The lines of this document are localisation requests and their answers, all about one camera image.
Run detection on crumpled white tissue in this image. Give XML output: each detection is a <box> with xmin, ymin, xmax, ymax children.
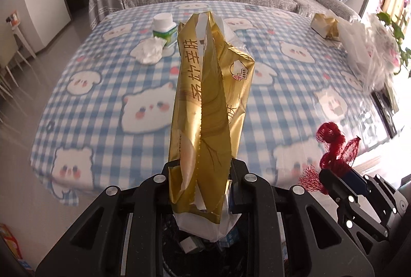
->
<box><xmin>130</xmin><ymin>37</ymin><xmax>166</xmax><ymax>65</ymax></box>

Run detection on white chairs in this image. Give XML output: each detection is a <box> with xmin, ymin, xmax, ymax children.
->
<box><xmin>0</xmin><ymin>49</ymin><xmax>20</xmax><ymax>98</ymax></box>

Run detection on white side table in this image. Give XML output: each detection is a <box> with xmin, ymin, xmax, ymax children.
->
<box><xmin>5</xmin><ymin>11</ymin><xmax>38</xmax><ymax>60</ymax></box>

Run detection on green and white box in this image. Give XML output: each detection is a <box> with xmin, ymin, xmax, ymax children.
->
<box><xmin>179</xmin><ymin>237</ymin><xmax>201</xmax><ymax>254</ymax></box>

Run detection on white bottle with green label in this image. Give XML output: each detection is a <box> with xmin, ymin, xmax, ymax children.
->
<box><xmin>152</xmin><ymin>13</ymin><xmax>178</xmax><ymax>49</ymax></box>

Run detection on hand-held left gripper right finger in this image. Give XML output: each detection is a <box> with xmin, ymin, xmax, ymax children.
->
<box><xmin>229</xmin><ymin>158</ymin><xmax>373</xmax><ymax>277</ymax></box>

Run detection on clear plastic bag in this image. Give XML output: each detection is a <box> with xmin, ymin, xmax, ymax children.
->
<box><xmin>360</xmin><ymin>12</ymin><xmax>404</xmax><ymax>93</ymax></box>

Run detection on red mesh net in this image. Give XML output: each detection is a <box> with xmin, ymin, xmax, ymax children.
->
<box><xmin>298</xmin><ymin>122</ymin><xmax>362</xmax><ymax>194</ymax></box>

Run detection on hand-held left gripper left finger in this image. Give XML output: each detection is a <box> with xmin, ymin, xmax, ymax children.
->
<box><xmin>35</xmin><ymin>161</ymin><xmax>175</xmax><ymax>277</ymax></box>

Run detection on orange printed box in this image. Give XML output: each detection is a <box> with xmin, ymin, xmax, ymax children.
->
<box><xmin>0</xmin><ymin>223</ymin><xmax>25</xmax><ymax>262</ymax></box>

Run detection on blue checked bear tablecloth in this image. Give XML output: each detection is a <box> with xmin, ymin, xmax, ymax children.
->
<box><xmin>30</xmin><ymin>1</ymin><xmax>400</xmax><ymax>207</ymax></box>

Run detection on green potted plant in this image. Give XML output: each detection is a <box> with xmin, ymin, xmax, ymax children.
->
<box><xmin>376</xmin><ymin>12</ymin><xmax>411</xmax><ymax>79</ymax></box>

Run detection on gold snack bag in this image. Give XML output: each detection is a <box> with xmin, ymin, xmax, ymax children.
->
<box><xmin>167</xmin><ymin>11</ymin><xmax>256</xmax><ymax>242</ymax></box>

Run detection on blue and white box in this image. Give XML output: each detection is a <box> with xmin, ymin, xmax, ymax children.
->
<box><xmin>225</xmin><ymin>227</ymin><xmax>240</xmax><ymax>247</ymax></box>

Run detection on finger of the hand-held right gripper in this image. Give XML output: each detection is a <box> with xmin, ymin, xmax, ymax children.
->
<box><xmin>319</xmin><ymin>169</ymin><xmax>358</xmax><ymax>206</ymax></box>
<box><xmin>341</xmin><ymin>168</ymin><xmax>375</xmax><ymax>196</ymax></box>

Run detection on white plastic bag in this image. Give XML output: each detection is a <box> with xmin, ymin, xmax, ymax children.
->
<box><xmin>337</xmin><ymin>18</ymin><xmax>370</xmax><ymax>79</ymax></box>

